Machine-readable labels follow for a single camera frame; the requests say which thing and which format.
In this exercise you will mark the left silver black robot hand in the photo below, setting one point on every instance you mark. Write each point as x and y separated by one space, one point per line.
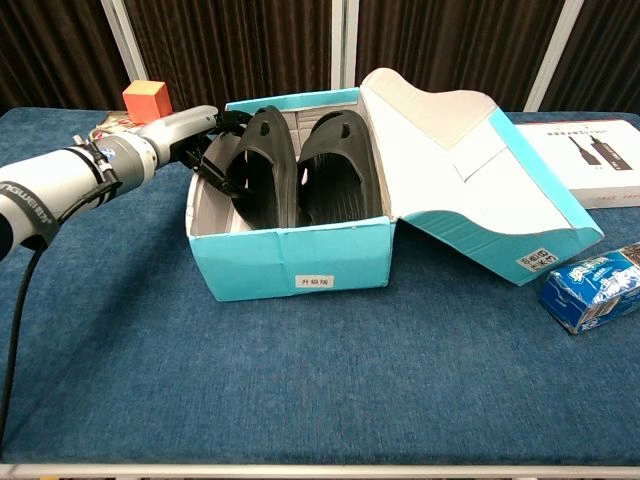
175 132

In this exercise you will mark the black rubber slipper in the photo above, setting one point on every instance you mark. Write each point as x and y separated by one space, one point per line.
265 170
345 175

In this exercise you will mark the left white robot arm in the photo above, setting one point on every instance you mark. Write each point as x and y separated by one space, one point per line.
65 185

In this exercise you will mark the open light blue shoe box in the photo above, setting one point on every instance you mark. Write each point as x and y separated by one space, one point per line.
250 265

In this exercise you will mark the white adapter product box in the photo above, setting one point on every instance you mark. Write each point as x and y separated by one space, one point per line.
595 170

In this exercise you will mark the orange cube block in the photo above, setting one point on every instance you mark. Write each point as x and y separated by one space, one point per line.
147 102

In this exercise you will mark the red white patterned packet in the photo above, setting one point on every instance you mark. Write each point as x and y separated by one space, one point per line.
117 125

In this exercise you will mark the dark blue table mat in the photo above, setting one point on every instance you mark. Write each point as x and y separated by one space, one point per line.
325 375

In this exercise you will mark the blue cookie pack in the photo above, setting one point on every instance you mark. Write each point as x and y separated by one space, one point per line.
595 292

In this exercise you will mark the dark ribbed wall panel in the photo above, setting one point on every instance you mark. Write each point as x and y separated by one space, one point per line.
450 45
55 55
605 60
225 50

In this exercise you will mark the aluminium frame post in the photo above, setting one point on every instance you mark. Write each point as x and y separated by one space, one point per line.
552 55
125 45
345 45

